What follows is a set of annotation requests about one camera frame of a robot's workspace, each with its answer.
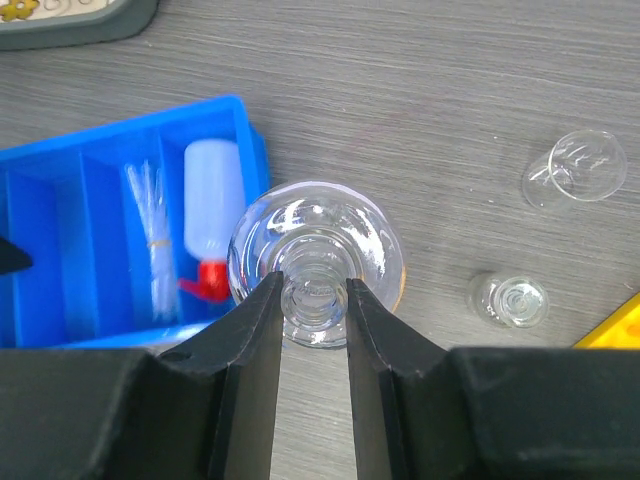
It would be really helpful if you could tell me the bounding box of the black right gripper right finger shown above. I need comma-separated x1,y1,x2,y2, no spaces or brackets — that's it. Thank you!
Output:
346,279,639,479

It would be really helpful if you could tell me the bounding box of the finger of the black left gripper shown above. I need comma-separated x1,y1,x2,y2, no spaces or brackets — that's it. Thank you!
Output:
0,237,33,275

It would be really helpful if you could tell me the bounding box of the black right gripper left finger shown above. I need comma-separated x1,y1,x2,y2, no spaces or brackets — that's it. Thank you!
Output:
1,273,283,479

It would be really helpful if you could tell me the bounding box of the blue divided plastic bin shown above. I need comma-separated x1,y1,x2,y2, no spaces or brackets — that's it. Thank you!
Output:
1,96,270,348

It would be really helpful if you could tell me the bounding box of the small clear glass bottle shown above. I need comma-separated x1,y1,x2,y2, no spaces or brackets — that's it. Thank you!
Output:
467,271,550,329

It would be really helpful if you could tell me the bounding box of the bundle of plastic pipettes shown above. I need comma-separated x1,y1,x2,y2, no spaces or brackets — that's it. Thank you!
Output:
124,160,178,324

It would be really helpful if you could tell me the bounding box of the white wash bottle red cap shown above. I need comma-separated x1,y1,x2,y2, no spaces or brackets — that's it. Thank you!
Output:
179,139,246,303

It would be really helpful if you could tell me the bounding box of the yellow test tube rack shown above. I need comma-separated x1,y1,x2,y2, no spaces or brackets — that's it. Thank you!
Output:
574,293,640,350

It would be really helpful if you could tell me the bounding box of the clear glass beaker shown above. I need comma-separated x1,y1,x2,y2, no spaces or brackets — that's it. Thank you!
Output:
522,129,628,211

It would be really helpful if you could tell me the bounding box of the grey-green plastic tray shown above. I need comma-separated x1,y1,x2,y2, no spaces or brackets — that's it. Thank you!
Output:
1,0,159,51

